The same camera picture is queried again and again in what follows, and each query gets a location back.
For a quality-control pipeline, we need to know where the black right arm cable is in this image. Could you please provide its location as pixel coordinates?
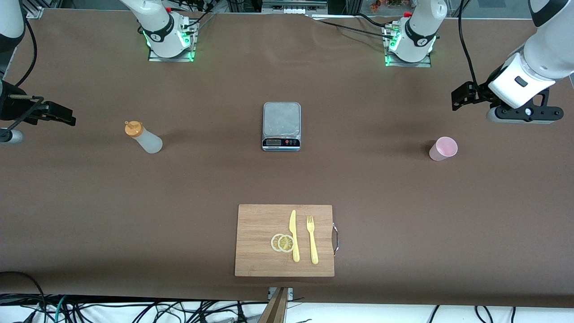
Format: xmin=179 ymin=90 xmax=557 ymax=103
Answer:
xmin=0 ymin=18 xmax=45 ymax=135

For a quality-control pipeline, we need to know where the pink plastic cup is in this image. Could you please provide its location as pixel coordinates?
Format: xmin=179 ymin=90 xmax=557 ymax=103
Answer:
xmin=429 ymin=137 xmax=458 ymax=161

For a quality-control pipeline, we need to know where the black table cable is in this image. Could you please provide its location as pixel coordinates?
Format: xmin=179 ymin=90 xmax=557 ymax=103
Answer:
xmin=309 ymin=17 xmax=397 ymax=41
xmin=182 ymin=0 xmax=216 ymax=34
xmin=357 ymin=13 xmax=393 ymax=28

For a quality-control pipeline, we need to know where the teal floor cable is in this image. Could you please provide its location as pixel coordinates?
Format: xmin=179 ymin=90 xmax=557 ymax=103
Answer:
xmin=54 ymin=296 xmax=68 ymax=323

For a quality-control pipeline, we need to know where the yellow plastic fork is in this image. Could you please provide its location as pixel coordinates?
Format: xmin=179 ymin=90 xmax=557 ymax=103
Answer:
xmin=306 ymin=215 xmax=319 ymax=265

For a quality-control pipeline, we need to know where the wooden post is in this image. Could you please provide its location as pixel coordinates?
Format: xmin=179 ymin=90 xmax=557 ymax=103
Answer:
xmin=258 ymin=287 xmax=290 ymax=323

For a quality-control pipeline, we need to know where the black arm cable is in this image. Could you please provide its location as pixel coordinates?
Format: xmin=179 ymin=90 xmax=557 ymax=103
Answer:
xmin=0 ymin=18 xmax=45 ymax=135
xmin=457 ymin=0 xmax=483 ymax=90

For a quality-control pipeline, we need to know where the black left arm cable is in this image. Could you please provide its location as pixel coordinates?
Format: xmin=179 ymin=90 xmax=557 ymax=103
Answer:
xmin=457 ymin=0 xmax=483 ymax=90

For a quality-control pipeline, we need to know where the aluminium frame profile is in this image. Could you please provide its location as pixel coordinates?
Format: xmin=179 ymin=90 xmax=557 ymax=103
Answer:
xmin=22 ymin=0 xmax=45 ymax=19

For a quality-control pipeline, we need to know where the bamboo cutting board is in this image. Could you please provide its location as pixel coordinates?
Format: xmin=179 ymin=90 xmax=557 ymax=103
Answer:
xmin=235 ymin=204 xmax=335 ymax=277

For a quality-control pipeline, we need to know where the translucent squeeze bottle orange cap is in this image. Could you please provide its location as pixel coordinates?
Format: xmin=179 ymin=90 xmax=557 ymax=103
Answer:
xmin=125 ymin=120 xmax=163 ymax=154

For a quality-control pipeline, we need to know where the yellow plastic knife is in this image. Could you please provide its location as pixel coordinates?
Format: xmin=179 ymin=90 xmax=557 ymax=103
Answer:
xmin=289 ymin=210 xmax=300 ymax=263

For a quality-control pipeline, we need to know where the silver digital kitchen scale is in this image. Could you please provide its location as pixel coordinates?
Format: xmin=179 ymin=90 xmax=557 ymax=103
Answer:
xmin=262 ymin=102 xmax=301 ymax=152

